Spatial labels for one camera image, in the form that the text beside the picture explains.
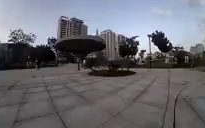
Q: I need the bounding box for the round raised plant bed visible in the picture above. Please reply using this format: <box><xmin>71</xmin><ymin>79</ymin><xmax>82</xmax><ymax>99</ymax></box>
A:
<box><xmin>88</xmin><ymin>64</ymin><xmax>137</xmax><ymax>78</ymax></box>

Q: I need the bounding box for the pale high-rise building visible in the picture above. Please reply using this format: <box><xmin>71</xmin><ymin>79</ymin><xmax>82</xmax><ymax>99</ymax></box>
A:
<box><xmin>99</xmin><ymin>29</ymin><xmax>128</xmax><ymax>62</ymax></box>

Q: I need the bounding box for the tree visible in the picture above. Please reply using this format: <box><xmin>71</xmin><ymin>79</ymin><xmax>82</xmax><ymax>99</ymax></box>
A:
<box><xmin>118</xmin><ymin>35</ymin><xmax>140</xmax><ymax>69</ymax></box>
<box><xmin>8</xmin><ymin>28</ymin><xmax>38</xmax><ymax>46</ymax></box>
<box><xmin>150</xmin><ymin>29</ymin><xmax>174</xmax><ymax>62</ymax></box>

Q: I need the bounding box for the mushroom-shaped canopy shelter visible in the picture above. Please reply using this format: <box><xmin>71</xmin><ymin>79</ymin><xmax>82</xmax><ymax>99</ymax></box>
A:
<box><xmin>54</xmin><ymin>34</ymin><xmax>107</xmax><ymax>71</ymax></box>

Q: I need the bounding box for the grey stone plaza paving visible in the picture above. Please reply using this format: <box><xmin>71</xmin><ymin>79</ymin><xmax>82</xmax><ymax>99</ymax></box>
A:
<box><xmin>0</xmin><ymin>63</ymin><xmax>205</xmax><ymax>128</ymax></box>

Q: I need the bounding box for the tall dark tower building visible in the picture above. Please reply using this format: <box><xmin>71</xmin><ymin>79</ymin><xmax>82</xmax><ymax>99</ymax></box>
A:
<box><xmin>56</xmin><ymin>15</ymin><xmax>89</xmax><ymax>41</ymax></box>

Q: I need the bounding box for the pole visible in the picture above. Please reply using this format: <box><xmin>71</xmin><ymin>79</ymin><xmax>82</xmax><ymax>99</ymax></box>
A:
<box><xmin>147</xmin><ymin>34</ymin><xmax>153</xmax><ymax>69</ymax></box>

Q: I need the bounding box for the person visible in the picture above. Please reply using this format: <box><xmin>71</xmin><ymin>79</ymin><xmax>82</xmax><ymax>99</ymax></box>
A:
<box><xmin>34</xmin><ymin>59</ymin><xmax>41</xmax><ymax>70</ymax></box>

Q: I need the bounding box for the low dark building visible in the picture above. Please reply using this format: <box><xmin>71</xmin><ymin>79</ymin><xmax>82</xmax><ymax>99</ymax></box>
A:
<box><xmin>0</xmin><ymin>35</ymin><xmax>58</xmax><ymax>70</ymax></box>

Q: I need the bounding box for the small distant building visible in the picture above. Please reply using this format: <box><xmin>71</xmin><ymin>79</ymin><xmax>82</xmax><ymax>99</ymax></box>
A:
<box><xmin>189</xmin><ymin>43</ymin><xmax>205</xmax><ymax>55</ymax></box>

